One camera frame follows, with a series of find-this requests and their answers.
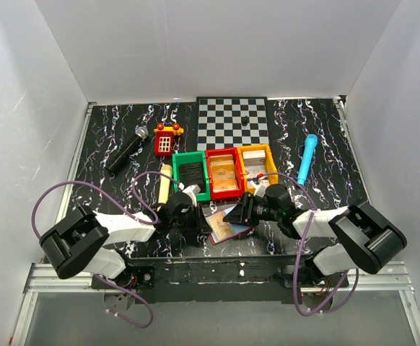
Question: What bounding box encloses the red leather card holder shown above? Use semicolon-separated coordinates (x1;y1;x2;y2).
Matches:
205;205;253;245

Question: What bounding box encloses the gold VIP credit card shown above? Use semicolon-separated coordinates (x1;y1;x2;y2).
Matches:
206;211;235;244

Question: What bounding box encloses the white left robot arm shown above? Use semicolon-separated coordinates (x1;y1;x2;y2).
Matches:
39;190;212;280

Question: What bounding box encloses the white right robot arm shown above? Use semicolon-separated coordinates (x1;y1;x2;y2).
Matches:
223;184;408;284

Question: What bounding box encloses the gold card stack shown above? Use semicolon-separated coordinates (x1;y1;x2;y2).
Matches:
209;154;238;192

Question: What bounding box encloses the black card stack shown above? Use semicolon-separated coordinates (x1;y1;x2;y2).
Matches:
178;162;206;193

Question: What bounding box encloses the white card stack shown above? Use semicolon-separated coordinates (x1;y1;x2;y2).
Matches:
242;150;268;183

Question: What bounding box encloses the cream toy microphone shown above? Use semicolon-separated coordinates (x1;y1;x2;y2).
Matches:
157;164;172;204

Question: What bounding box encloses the yellow plastic bin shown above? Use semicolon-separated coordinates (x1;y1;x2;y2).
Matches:
237;143;279;193

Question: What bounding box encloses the green plastic bin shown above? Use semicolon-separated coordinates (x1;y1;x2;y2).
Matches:
172;151;211;203

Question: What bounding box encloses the red plastic bin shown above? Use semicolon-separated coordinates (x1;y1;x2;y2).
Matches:
205;147;245;200

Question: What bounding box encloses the blue toy microphone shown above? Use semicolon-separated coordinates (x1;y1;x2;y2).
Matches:
297;134;318;186

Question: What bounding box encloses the red toy phone booth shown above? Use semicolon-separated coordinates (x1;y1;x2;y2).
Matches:
154;123;184;156

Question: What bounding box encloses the black chess pawn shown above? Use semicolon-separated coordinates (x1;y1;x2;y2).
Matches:
241;116;249;126

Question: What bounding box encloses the black microphone silver head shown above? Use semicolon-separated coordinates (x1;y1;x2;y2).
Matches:
105;126;149;174

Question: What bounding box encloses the black white checkerboard mat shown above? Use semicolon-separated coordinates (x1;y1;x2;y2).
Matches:
196;97;269;151

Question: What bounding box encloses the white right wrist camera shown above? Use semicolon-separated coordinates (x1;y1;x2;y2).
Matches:
251;177;270;198

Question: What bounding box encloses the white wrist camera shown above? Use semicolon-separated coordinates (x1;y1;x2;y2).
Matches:
251;177;270;198
178;182;201;205

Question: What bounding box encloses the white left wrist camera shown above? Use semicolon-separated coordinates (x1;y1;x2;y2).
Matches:
178;182;201;205

